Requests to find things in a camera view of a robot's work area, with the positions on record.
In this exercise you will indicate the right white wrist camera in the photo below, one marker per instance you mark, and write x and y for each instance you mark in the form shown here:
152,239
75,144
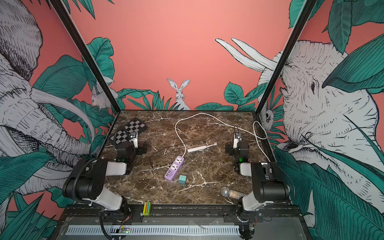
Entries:
237,139

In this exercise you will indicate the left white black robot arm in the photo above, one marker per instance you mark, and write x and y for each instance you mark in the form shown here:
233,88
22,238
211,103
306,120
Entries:
86,182

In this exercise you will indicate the white electric toothbrush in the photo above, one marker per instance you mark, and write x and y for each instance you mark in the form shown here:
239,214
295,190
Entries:
200,148

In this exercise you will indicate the purple power strip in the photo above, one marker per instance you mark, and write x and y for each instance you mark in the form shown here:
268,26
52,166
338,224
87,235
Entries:
174,168

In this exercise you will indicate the left black frame post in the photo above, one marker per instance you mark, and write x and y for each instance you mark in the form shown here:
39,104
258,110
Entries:
67,21

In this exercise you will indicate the silver glitter microphone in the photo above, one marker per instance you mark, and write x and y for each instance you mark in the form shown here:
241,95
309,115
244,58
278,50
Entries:
228,193

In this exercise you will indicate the right black frame post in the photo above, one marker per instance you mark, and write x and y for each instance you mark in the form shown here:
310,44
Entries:
298,27

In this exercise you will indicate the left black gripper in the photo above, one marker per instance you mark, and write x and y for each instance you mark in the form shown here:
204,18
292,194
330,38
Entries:
139,149

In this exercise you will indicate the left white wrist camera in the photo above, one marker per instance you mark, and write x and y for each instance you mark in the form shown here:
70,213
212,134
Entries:
134,139

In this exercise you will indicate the black frame post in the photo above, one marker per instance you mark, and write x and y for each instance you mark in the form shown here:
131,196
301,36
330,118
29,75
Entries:
67,21
298,27

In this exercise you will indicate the small green circuit board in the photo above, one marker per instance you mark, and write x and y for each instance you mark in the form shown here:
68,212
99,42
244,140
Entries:
124,230

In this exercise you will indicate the black white checkerboard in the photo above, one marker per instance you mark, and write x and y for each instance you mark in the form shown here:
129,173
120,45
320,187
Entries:
123,135

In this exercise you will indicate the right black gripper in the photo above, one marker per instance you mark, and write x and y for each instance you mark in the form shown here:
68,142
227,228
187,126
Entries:
229,149

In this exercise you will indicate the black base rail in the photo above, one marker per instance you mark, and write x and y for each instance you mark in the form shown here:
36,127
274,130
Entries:
230,213

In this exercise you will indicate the white ventilation grille strip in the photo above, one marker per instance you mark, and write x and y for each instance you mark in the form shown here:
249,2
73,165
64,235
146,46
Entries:
154,230

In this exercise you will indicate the rainbow striped block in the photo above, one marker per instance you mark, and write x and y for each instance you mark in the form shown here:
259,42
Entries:
146,209

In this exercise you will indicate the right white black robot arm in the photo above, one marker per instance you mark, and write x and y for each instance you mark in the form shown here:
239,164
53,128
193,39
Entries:
268,184

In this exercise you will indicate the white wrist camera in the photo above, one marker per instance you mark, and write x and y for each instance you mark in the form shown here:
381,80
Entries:
134,139
237,139

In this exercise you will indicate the teal charger plug adapter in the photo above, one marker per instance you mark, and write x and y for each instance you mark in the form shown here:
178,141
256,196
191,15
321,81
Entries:
182,180

